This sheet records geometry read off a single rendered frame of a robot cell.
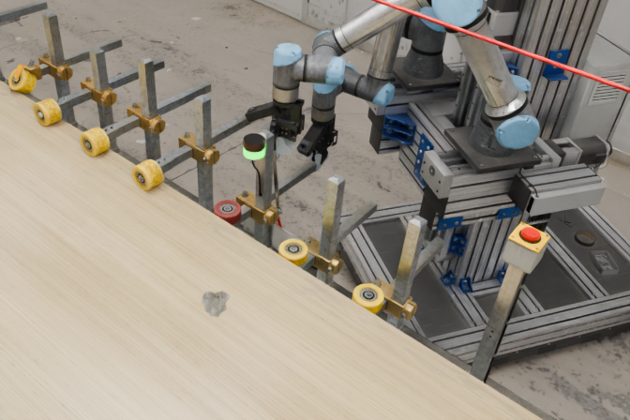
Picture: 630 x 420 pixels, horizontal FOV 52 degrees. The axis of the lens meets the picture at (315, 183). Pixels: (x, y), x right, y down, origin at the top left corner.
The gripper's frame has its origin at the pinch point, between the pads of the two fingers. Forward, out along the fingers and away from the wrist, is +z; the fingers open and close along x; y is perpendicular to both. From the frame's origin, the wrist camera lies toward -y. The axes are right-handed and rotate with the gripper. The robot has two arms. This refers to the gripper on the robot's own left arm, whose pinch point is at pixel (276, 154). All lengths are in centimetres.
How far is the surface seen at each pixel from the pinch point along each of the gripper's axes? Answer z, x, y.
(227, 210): 10.2, -18.5, -7.6
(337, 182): -9.9, -18.7, 23.8
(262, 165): -2.8, -10.4, -0.1
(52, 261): 11, -54, -41
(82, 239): 11, -44, -39
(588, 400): 101, 29, 124
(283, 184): 14.8, 5.3, 1.2
